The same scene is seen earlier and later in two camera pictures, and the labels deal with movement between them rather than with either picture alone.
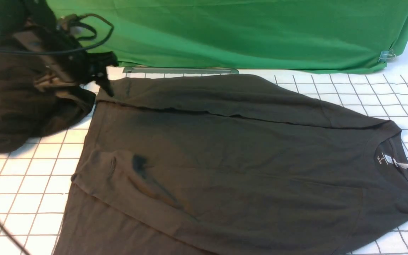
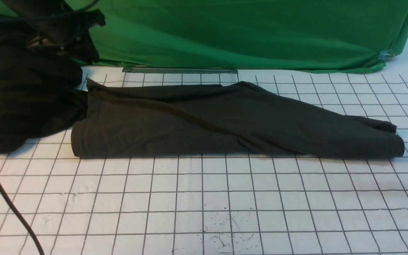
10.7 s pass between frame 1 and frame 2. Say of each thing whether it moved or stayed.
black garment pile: stayed
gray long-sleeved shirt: moved
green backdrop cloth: stayed
